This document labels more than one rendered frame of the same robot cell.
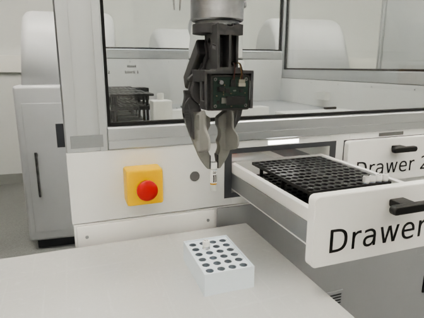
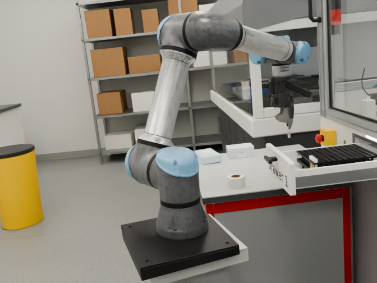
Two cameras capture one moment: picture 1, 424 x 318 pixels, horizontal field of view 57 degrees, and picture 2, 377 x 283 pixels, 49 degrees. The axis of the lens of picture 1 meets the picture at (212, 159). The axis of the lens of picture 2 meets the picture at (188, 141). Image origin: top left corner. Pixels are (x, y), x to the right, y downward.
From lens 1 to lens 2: 182 cm
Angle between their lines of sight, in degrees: 104
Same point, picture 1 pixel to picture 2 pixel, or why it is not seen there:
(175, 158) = (340, 129)
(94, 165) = (324, 123)
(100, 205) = not seen: hidden behind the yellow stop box
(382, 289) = not seen: outside the picture
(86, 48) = (322, 74)
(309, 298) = (272, 185)
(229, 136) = (284, 117)
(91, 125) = (323, 106)
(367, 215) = not seen: hidden behind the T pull
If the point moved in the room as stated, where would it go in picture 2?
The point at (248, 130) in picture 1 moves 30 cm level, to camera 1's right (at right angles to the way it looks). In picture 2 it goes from (360, 125) to (371, 145)
